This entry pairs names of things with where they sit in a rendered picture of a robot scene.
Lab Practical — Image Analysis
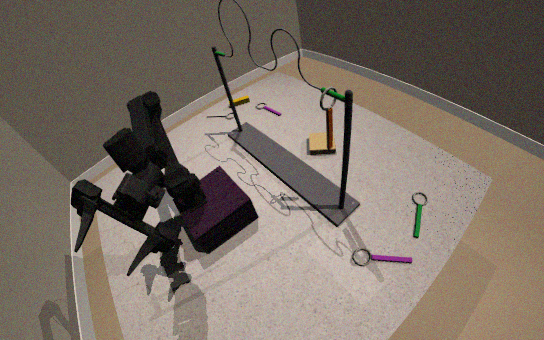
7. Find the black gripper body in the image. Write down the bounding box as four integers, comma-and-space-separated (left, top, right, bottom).
71, 180, 178, 254

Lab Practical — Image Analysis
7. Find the green-handled metal loop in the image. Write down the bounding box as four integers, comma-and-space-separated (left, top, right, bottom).
412, 192, 428, 238

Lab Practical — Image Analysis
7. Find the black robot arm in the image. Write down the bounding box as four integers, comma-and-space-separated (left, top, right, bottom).
103, 91, 207, 216

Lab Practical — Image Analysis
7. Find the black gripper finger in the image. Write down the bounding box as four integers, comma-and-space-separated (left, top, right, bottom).
127, 232, 167, 276
74, 196, 97, 252

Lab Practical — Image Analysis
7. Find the yellow rectangular block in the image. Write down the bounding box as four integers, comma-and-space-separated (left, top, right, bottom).
233, 95, 250, 106

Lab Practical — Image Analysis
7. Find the tan square block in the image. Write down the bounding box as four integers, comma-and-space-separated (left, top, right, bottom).
309, 132, 336, 155

